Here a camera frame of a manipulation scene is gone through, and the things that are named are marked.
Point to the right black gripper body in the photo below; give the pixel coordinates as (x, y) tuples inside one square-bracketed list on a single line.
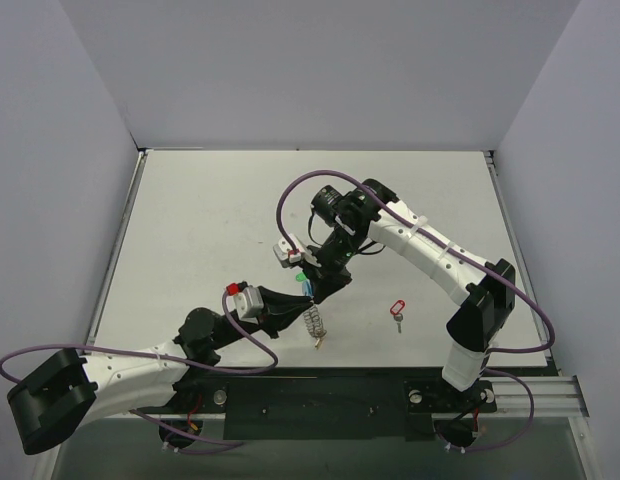
[(332, 272)]

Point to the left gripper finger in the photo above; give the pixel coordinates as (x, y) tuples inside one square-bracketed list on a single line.
[(280, 318), (276, 303)]

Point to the aluminium rail frame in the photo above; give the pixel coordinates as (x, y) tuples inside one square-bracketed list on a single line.
[(200, 218)]

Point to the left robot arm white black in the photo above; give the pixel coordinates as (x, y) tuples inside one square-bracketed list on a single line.
[(79, 384)]

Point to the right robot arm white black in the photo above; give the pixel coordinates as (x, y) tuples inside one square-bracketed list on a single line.
[(479, 288)]

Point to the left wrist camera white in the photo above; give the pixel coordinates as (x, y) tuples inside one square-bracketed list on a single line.
[(248, 301)]

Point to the red tag key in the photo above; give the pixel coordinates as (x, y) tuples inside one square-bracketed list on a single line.
[(396, 312)]

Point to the large keyring blue handle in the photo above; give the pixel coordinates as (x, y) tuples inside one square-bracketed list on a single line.
[(312, 318)]

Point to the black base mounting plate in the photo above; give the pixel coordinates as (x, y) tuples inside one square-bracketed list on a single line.
[(330, 403)]

